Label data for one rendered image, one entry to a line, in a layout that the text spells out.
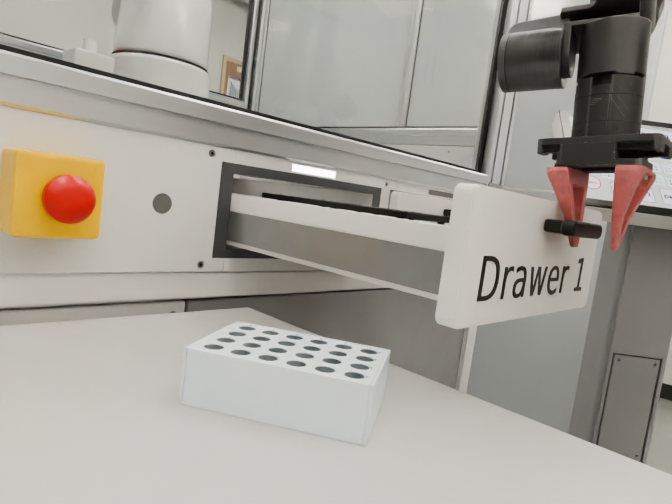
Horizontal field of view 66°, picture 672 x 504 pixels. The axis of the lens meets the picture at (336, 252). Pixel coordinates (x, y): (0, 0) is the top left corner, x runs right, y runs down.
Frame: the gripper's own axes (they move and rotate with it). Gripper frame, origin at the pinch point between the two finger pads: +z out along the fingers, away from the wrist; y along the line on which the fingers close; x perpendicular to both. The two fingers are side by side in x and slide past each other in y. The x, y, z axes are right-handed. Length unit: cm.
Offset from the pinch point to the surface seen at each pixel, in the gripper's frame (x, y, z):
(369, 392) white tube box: 28.2, 4.2, 9.8
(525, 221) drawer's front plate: 8.3, 3.5, -1.2
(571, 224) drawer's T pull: 7.0, 0.1, -1.2
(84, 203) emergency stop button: 34.0, 30.2, -0.1
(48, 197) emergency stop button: 36.6, 30.6, -0.4
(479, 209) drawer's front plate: 16.5, 3.8, -1.7
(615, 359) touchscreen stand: -88, 15, 29
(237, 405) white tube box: 32.1, 11.4, 11.8
